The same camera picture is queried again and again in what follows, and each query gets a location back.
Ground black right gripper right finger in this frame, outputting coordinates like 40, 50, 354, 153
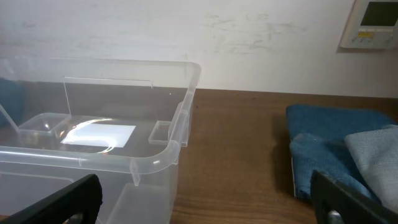
310, 171, 397, 224

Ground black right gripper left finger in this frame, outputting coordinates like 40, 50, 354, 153
1, 174, 103, 224

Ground light blue jeans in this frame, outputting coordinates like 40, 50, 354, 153
345, 124, 397, 212

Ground dark blue jeans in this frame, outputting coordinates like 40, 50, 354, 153
286, 105, 396, 202

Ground clear plastic storage container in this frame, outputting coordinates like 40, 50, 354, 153
1, 56, 201, 223

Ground white label in container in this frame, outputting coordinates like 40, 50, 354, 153
61, 123, 136, 148

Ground white wall control panel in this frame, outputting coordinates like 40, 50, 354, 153
339, 0, 397, 50

